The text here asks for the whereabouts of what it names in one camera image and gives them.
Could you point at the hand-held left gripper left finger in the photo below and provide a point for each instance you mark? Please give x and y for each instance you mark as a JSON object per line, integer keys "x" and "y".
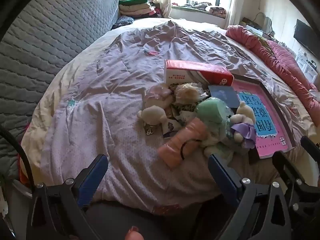
{"x": 93, "y": 177}

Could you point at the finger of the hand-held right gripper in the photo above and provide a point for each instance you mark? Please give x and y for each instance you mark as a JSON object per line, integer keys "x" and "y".
{"x": 287, "y": 170}
{"x": 311, "y": 145}

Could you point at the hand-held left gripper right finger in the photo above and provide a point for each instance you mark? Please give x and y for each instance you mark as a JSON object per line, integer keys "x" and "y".
{"x": 222, "y": 177}

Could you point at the shallow box with pink book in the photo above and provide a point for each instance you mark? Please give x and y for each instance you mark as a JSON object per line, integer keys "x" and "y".
{"x": 272, "y": 132}

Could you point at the orange bagged soft item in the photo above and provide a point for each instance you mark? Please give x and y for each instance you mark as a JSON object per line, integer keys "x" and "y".
{"x": 185, "y": 140}

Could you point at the cream bear plush purple dress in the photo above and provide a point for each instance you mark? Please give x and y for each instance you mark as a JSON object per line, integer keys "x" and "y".
{"x": 243, "y": 122}

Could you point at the green plush toy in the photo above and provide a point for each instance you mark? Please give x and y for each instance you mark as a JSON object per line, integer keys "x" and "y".
{"x": 212, "y": 110}

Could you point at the purple print tissue pack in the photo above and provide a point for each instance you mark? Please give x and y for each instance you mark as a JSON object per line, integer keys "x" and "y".
{"x": 171, "y": 127}

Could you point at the leopard print cloth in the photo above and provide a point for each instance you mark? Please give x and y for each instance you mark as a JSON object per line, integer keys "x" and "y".
{"x": 191, "y": 108}

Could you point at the white plush toy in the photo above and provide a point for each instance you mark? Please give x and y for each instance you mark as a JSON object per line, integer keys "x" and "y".
{"x": 152, "y": 113}

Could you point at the beige soft toy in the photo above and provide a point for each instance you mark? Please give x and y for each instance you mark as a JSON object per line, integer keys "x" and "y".
{"x": 186, "y": 92}

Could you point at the pale pink plush toy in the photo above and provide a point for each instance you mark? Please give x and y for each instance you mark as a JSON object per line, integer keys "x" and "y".
{"x": 157, "y": 95}

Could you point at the white cabinet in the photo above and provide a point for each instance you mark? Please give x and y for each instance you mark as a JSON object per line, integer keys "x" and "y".
{"x": 308, "y": 67}

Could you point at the cream bed sheet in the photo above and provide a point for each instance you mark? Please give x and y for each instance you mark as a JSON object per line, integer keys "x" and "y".
{"x": 37, "y": 120}

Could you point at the dark blue box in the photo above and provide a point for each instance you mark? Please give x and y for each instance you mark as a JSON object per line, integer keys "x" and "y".
{"x": 223, "y": 96}

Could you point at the pink quilt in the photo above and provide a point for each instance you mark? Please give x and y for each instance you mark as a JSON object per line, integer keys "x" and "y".
{"x": 282, "y": 60}

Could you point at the red and white carton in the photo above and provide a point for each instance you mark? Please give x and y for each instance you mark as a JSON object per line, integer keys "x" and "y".
{"x": 197, "y": 71}

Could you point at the green cloth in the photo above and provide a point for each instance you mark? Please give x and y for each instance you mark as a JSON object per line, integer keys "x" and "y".
{"x": 262, "y": 41}

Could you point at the white desk fan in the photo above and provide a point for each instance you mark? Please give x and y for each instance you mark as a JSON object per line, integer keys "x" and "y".
{"x": 262, "y": 21}

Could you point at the cluttered bedside table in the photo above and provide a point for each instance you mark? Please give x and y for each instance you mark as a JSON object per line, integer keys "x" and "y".
{"x": 250, "y": 25}

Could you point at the grey quilted headboard cover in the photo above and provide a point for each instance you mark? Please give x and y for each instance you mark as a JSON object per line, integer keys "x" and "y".
{"x": 50, "y": 42}

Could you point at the dark patterned pillow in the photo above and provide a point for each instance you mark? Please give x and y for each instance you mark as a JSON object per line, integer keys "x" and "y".
{"x": 122, "y": 21}

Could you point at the bedding on windowsill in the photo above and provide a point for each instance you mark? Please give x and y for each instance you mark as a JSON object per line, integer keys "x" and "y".
{"x": 212, "y": 8}

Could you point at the stack of folded blankets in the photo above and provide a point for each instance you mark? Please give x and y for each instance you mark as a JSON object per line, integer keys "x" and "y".
{"x": 135, "y": 7}

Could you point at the black wall television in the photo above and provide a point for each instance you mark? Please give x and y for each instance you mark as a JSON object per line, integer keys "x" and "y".
{"x": 305, "y": 37}

